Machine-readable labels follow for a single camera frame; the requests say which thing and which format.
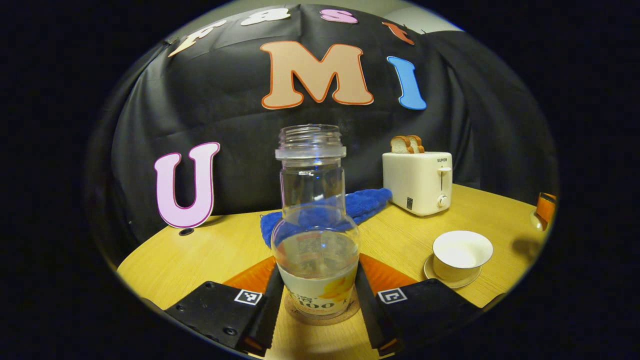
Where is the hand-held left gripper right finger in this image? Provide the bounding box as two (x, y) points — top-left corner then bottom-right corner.
(354, 252), (483, 357)

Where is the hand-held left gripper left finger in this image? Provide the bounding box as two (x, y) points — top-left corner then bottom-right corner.
(164, 256), (286, 357)

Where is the round cork coaster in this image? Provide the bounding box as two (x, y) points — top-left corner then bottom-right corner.
(284, 290), (362, 327)

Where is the cream ceramic teacup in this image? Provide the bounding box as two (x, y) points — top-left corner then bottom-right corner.
(432, 230), (494, 282)

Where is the cream ceramic saucer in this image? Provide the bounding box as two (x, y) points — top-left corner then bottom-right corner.
(423, 255), (483, 290)

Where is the blue folded towel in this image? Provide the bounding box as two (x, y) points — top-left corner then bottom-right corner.
(260, 187), (394, 249)

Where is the cream toaster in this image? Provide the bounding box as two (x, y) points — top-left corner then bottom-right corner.
(382, 151), (454, 217)

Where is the black backdrop cloth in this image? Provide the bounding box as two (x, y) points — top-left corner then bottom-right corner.
(87, 4), (558, 251)

